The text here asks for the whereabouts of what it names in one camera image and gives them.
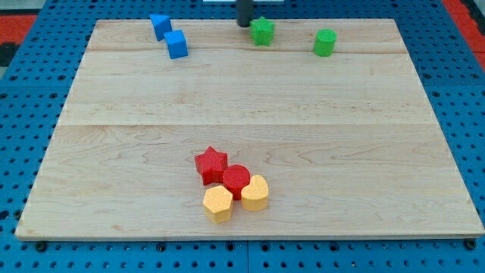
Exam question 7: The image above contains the dark grey cylindrical pusher tip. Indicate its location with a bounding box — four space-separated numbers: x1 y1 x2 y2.
236 0 253 27

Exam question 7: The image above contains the green star block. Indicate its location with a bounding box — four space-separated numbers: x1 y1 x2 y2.
250 17 275 46

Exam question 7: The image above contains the red star block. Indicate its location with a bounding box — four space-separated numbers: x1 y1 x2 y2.
194 146 228 186

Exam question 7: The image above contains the blue cube block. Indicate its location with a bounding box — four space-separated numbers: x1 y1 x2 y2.
164 30 189 59

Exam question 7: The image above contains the blue triangle block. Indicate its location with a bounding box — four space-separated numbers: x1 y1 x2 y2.
149 14 172 41

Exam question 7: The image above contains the green cylinder block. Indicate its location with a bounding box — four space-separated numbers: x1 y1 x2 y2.
313 29 337 57

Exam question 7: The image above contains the red cylinder block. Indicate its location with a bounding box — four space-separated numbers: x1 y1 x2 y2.
223 165 251 200

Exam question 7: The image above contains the light wooden board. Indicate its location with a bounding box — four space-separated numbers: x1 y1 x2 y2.
16 19 484 241

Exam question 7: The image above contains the yellow heart block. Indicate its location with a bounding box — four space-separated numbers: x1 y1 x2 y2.
241 175 269 211

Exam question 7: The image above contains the yellow hexagon block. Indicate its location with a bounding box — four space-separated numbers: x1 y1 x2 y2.
202 186 233 224

